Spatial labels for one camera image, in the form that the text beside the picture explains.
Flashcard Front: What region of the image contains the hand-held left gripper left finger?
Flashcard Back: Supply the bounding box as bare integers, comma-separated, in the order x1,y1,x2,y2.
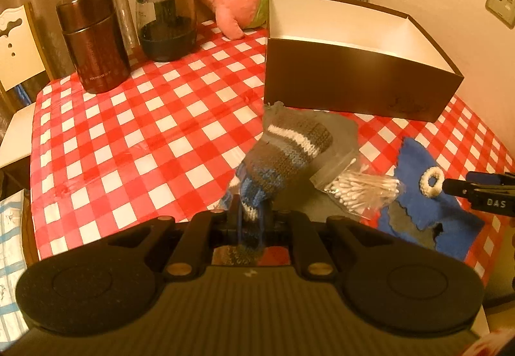
90,209,242,282

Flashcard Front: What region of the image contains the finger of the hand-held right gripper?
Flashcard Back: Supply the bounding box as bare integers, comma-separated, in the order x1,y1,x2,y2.
467,171,515,184
443,178,476,196

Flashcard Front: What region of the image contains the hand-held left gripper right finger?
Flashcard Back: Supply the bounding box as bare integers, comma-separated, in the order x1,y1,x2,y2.
257,209,407,282

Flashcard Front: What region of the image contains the white hair scrunchie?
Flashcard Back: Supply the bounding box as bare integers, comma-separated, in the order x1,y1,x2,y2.
420,168,445,197

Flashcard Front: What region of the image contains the blue cloth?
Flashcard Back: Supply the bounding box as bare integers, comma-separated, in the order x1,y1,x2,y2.
378,137,485,262

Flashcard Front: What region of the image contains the grey scalloped felt piece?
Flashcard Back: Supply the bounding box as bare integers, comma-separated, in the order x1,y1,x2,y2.
386,207,443,244

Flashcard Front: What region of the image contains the brown blue knitted sock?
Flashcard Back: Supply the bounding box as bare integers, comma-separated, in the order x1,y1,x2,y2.
211,104,334,266

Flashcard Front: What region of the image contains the bag of cotton swabs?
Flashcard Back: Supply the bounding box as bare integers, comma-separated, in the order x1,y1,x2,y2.
310,157,405,220

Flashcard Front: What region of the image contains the grey cloth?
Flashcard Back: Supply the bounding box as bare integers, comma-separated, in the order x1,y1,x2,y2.
261,100,360,179

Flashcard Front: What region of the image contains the brown cardboard box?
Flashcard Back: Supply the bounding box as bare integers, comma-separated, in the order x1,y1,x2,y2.
263,0,465,123

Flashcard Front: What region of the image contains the red white checkered tablecloth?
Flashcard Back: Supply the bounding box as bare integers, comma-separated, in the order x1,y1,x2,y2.
30,18,515,288

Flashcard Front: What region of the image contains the red white patterned cloth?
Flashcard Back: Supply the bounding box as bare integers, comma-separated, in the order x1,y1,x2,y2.
463,330,515,356

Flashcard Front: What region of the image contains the glass jar with dark base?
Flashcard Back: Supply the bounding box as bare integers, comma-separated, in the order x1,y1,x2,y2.
136,0,198,62

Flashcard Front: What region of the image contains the blue white tissue box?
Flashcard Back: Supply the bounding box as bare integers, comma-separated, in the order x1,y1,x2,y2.
0,189,31,336

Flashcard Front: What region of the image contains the brown metal canister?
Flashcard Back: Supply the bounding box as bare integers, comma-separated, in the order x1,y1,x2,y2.
55,0,130,94

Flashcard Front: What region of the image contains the white wooden chair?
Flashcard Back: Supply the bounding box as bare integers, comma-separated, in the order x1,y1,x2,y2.
0,2,49,167

